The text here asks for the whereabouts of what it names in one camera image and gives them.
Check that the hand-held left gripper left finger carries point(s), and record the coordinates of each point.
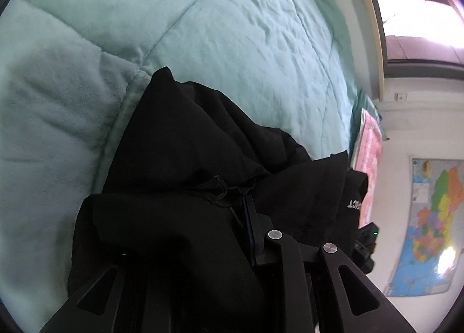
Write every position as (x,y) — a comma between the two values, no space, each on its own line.
(127,300)

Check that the grey framed window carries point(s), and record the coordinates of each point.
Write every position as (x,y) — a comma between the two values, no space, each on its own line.
(417,68)

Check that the green pillow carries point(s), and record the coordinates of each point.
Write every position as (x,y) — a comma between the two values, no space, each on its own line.
(368,104)

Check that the white wall socket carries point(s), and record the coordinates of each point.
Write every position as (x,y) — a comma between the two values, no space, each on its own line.
(401,96)

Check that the black hooded jacket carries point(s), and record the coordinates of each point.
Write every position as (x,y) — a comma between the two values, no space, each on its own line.
(199,155)

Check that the colourful wall map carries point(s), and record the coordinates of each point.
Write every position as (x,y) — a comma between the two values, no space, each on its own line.
(435,228)

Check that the pink pillow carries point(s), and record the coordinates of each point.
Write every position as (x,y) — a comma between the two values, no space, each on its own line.
(369,148)

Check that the mint green quilted blanket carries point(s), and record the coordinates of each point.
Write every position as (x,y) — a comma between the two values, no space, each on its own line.
(181,28)

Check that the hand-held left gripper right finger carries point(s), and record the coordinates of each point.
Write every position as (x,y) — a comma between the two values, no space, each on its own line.
(250,231)

